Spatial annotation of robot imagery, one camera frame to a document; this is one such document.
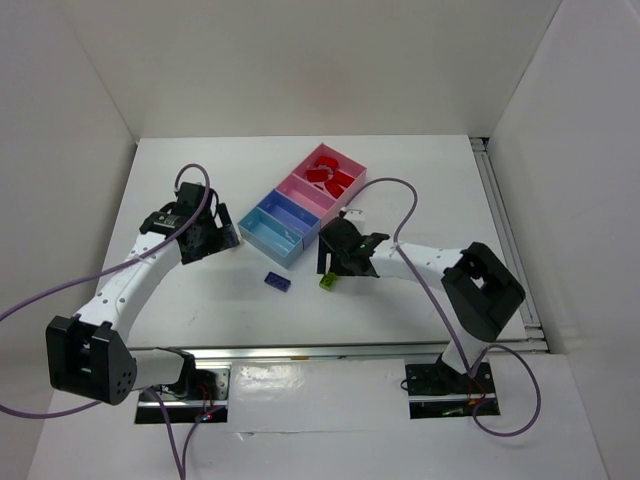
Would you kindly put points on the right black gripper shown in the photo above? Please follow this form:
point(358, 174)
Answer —
point(329, 255)

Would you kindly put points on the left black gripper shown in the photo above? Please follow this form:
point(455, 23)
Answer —
point(220, 235)

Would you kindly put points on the green lego brick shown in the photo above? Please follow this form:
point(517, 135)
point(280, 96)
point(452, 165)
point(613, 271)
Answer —
point(328, 281)

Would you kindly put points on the red lego brick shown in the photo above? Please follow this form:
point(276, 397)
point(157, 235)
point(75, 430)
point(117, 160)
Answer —
point(334, 189)
point(317, 175)
point(343, 179)

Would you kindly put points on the red round flower lego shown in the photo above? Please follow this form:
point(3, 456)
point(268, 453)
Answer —
point(327, 162)

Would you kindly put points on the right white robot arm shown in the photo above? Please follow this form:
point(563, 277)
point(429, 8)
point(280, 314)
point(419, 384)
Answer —
point(482, 292)

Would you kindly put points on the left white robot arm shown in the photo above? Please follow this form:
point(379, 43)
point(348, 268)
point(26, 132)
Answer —
point(88, 354)

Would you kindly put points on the light blue container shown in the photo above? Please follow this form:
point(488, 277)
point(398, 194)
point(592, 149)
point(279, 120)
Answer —
point(271, 237)

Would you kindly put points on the purple blue container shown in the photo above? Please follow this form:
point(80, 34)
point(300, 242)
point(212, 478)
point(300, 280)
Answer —
point(292, 215)

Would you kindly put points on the large pink container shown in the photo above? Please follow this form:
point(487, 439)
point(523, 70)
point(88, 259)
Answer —
point(346, 165)

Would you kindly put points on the purple lego plate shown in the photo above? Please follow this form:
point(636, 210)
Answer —
point(277, 281)

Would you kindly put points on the small pink container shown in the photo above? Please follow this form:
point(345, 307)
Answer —
point(306, 195)

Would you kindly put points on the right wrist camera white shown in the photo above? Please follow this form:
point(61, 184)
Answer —
point(355, 216)

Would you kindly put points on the aluminium front rail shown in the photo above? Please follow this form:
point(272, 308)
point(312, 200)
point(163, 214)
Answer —
point(329, 351)

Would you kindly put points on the aluminium rail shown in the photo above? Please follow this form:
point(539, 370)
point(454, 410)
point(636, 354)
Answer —
point(533, 328)
point(329, 351)

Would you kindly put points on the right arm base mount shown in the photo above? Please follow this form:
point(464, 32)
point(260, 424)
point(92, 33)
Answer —
point(437, 392)

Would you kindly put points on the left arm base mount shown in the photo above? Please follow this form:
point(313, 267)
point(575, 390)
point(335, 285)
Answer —
point(204, 398)

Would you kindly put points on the aluminium right rail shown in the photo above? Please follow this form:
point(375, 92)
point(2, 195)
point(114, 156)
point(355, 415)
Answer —
point(533, 328)

